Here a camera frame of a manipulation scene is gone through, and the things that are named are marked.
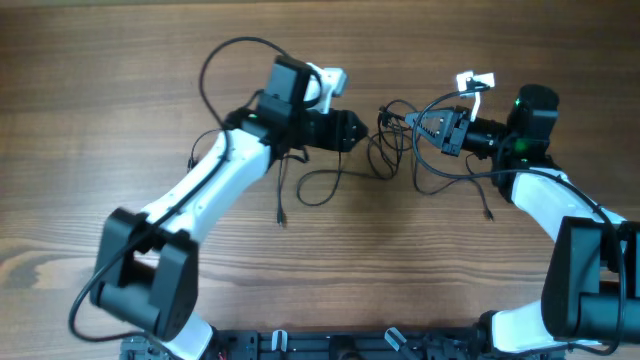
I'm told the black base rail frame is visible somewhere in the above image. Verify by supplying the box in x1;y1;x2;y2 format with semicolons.
119;327;494;360

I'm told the camera cable black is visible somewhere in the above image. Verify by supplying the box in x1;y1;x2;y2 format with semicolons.
67;36;293;343
410;82;629;357

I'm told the right camera cable black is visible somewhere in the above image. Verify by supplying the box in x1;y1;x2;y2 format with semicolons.
410;82;629;357

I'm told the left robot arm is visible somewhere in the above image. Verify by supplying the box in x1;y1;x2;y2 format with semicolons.
89;56;367;359

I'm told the left camera cable black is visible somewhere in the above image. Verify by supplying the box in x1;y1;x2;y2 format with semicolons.
67;36;293;343

